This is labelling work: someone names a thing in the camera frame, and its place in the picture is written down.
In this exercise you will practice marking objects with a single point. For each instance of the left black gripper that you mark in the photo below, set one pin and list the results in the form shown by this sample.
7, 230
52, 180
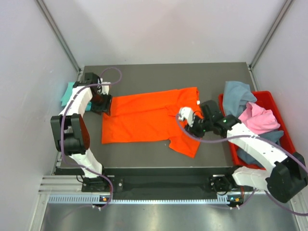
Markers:
105, 107

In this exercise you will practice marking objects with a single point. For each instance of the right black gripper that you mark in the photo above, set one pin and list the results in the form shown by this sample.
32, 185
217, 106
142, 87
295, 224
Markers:
193, 130

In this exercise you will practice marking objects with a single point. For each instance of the orange t shirt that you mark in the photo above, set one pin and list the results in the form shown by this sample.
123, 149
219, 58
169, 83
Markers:
150, 117

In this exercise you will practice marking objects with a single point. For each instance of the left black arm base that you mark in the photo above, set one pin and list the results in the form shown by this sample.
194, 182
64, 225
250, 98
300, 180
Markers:
99, 184

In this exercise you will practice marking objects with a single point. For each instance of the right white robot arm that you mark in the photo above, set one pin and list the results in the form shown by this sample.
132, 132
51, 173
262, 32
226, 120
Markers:
282, 175

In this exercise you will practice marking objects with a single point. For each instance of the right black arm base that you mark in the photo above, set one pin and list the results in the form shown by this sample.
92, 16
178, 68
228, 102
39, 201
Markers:
222, 185

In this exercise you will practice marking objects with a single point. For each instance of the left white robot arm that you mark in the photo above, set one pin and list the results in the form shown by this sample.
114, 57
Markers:
69, 131

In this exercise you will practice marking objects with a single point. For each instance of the folded teal t shirt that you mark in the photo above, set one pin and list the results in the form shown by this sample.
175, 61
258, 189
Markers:
68, 92

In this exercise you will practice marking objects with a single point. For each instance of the pink t shirt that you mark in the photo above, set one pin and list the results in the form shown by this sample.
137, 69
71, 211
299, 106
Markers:
258, 119

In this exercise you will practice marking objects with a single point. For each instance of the red plastic bin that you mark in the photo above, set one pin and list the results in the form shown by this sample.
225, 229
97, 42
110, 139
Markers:
265, 100

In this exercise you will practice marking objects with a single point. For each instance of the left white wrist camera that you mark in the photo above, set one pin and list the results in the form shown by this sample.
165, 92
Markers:
103, 87

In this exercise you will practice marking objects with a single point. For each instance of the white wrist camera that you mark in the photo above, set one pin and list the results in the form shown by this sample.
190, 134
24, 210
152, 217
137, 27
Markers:
186, 113
103, 87

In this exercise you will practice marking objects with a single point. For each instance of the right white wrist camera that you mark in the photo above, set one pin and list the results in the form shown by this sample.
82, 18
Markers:
186, 113

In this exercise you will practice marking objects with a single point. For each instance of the left corner aluminium post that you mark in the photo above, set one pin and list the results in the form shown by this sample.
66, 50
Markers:
58, 34

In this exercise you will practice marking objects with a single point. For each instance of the corner aluminium post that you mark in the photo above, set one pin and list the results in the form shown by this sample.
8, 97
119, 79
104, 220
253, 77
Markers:
287, 4
58, 34

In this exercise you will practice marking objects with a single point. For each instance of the aluminium frame rail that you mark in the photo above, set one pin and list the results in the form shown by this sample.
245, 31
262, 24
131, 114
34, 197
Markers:
136, 186

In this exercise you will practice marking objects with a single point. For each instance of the right corner aluminium post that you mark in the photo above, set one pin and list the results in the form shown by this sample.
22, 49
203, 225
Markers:
287, 4

